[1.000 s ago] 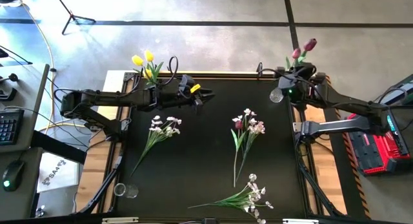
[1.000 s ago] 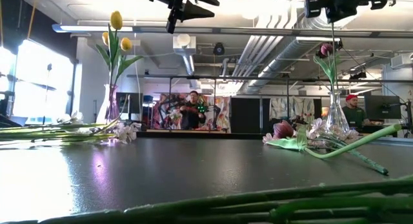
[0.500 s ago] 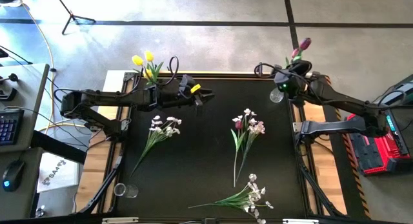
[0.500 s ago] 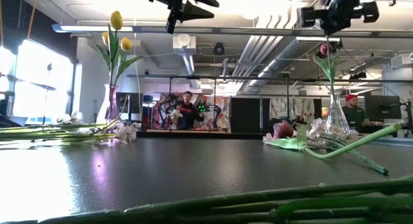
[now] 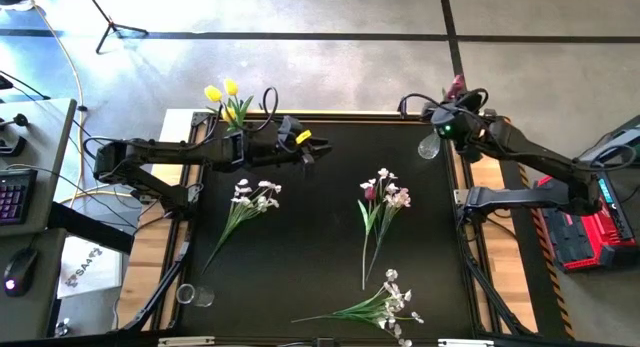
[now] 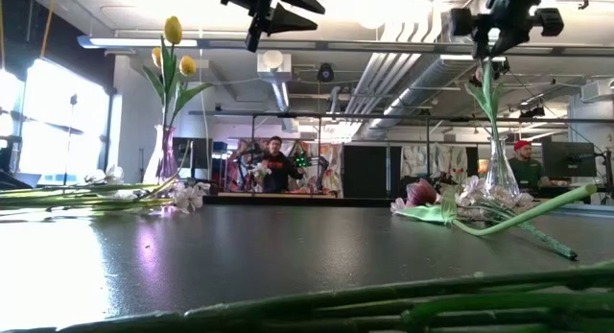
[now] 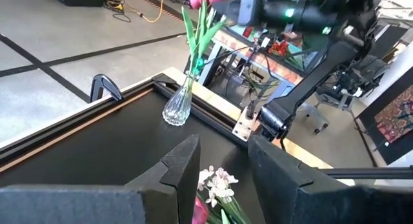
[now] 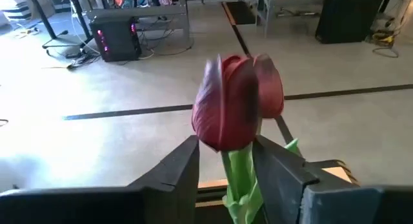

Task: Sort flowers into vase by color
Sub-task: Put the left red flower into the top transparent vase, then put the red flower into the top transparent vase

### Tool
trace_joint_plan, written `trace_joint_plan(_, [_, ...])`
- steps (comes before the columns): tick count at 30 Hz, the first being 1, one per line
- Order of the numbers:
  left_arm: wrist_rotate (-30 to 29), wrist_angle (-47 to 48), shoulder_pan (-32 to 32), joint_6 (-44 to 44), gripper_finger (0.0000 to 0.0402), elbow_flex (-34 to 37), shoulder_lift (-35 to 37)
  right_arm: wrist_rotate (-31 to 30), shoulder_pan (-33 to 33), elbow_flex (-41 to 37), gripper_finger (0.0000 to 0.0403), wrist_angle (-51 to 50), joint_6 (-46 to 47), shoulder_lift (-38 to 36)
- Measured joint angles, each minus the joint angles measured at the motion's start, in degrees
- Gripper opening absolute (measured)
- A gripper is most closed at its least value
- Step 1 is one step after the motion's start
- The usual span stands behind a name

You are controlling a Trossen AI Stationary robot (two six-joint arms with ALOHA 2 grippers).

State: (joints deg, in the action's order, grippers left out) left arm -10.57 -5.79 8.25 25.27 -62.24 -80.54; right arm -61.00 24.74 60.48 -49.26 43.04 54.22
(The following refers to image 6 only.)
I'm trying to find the black computer monitor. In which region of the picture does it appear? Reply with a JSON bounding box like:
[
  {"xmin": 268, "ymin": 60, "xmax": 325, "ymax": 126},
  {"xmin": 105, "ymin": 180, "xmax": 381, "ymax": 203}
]
[{"xmin": 541, "ymin": 140, "xmax": 598, "ymax": 178}]

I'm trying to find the purple glass vase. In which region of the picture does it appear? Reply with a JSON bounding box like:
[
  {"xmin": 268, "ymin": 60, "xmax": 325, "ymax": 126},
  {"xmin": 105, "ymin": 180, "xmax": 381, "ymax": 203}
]
[{"xmin": 142, "ymin": 124, "xmax": 182, "ymax": 189}]

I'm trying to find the silver ventilation duct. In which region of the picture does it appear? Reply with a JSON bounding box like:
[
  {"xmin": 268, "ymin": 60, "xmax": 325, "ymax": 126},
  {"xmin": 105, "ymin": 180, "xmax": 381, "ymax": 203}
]
[{"xmin": 354, "ymin": 54, "xmax": 476, "ymax": 142}]

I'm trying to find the long overhead light bar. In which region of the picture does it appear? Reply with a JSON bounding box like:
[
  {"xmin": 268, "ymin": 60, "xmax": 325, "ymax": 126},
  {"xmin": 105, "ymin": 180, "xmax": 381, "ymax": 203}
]
[{"xmin": 76, "ymin": 35, "xmax": 614, "ymax": 57}]

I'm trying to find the black partition panel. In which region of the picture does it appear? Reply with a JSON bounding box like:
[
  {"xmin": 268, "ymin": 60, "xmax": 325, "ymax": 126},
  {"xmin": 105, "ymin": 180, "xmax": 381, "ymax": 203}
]
[{"xmin": 342, "ymin": 144, "xmax": 403, "ymax": 200}]

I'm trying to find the yellow artificial tulip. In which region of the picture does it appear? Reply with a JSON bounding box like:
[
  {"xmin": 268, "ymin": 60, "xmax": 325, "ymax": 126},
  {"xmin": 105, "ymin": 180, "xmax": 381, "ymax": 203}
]
[
  {"xmin": 160, "ymin": 14, "xmax": 184, "ymax": 132},
  {"xmin": 140, "ymin": 46, "xmax": 169, "ymax": 132},
  {"xmin": 167, "ymin": 55, "xmax": 216, "ymax": 132}
]

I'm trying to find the clear glass vase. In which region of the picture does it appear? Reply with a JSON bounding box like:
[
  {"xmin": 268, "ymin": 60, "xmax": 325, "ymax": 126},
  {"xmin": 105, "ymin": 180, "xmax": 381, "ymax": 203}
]
[{"xmin": 483, "ymin": 136, "xmax": 522, "ymax": 200}]

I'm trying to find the person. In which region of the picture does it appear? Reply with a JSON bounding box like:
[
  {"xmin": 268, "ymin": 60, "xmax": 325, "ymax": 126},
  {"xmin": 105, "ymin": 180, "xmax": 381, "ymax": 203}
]
[
  {"xmin": 507, "ymin": 139, "xmax": 567, "ymax": 190},
  {"xmin": 261, "ymin": 135, "xmax": 306, "ymax": 195}
]

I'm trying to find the black metal rack frame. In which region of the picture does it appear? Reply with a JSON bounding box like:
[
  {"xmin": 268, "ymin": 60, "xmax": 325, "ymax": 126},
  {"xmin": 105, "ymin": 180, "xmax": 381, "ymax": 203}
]
[{"xmin": 188, "ymin": 109, "xmax": 614, "ymax": 200}]

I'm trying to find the white ceiling unit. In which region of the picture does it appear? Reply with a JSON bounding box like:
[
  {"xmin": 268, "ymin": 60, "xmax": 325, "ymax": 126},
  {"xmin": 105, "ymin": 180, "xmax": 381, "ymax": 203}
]
[{"xmin": 256, "ymin": 49, "xmax": 293, "ymax": 83}]

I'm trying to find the black round ceiling sensor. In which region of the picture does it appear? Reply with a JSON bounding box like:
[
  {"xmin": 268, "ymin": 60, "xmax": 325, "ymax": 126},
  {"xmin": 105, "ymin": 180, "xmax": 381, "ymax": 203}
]
[{"xmin": 316, "ymin": 62, "xmax": 336, "ymax": 83}]

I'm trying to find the yellow hanging strap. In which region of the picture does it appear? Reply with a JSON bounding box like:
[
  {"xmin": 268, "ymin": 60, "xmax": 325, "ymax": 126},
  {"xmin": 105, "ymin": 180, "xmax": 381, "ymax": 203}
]
[{"xmin": 38, "ymin": 0, "xmax": 55, "ymax": 59}]

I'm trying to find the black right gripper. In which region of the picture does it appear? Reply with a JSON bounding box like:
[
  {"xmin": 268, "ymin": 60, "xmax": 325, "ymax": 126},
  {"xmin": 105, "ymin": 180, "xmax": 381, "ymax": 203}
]
[{"xmin": 449, "ymin": 0, "xmax": 565, "ymax": 60}]

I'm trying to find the colourful patchwork quilt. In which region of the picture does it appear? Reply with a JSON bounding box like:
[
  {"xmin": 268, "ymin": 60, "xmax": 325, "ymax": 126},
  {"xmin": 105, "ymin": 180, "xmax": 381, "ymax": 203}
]
[{"xmin": 225, "ymin": 138, "xmax": 344, "ymax": 195}]

